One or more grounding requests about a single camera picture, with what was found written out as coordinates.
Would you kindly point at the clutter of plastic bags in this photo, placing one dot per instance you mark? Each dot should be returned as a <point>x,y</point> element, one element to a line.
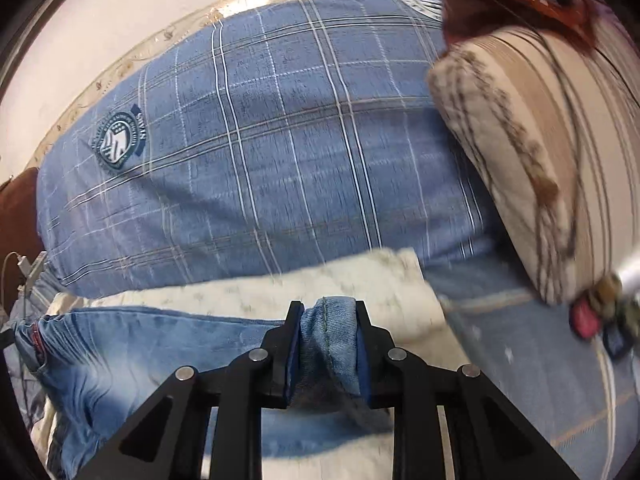
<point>604,310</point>

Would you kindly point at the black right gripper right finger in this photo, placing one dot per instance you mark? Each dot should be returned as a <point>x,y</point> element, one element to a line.
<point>393,377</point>

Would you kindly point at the beige striped pillow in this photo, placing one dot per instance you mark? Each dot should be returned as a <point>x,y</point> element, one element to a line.
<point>554,134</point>

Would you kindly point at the blue denim jeans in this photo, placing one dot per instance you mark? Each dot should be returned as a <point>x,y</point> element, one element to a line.
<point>98,365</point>

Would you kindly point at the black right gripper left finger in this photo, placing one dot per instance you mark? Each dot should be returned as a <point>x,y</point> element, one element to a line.
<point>256,380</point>

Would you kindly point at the blue plaid pillow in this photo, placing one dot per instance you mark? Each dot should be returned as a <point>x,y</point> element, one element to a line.
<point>283,137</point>

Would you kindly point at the brown wooden headboard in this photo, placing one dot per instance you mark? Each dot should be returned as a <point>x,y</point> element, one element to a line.
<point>19,234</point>

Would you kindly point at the cream leaf-print blanket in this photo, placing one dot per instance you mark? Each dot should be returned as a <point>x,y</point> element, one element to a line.
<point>397,298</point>

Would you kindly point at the grey patterned quilt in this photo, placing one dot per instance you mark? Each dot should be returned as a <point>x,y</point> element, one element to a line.
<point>582,402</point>

